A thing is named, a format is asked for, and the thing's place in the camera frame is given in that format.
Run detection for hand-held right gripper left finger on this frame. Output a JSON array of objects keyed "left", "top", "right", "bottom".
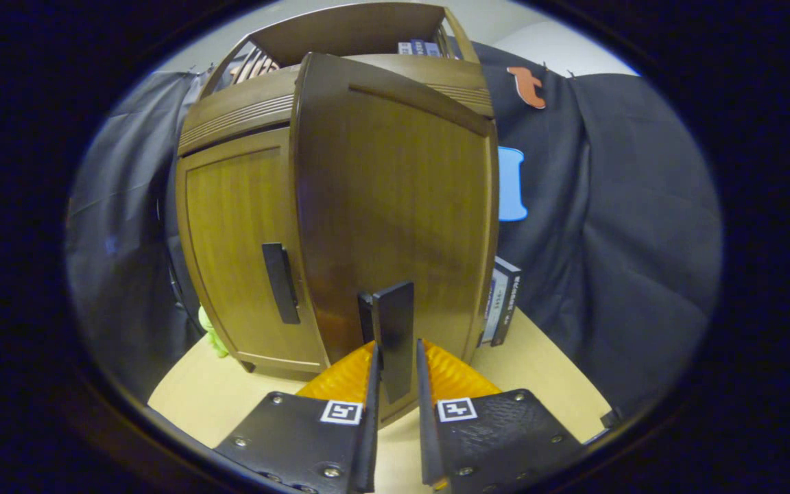
[{"left": 213, "top": 341, "right": 382, "bottom": 494}]

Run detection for wooden double-door shoe cabinet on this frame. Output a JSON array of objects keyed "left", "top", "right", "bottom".
[{"left": 176, "top": 1, "right": 500, "bottom": 430}]

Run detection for black backdrop cloth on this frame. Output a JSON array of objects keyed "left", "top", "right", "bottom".
[{"left": 66, "top": 41, "right": 723, "bottom": 419}]

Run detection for green toy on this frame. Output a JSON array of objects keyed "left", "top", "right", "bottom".
[{"left": 197, "top": 305, "right": 230, "bottom": 359}]

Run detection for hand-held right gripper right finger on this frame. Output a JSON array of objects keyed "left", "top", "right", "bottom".
[{"left": 416, "top": 338, "right": 584, "bottom": 491}]

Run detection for wooden shoe cabinet door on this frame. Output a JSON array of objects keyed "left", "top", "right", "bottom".
[
  {"left": 176, "top": 126, "right": 331, "bottom": 375},
  {"left": 290, "top": 51, "right": 500, "bottom": 430}
]

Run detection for black door handle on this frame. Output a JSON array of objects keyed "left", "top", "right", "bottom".
[
  {"left": 262, "top": 242, "right": 302, "bottom": 325},
  {"left": 359, "top": 280, "right": 415, "bottom": 404}
]

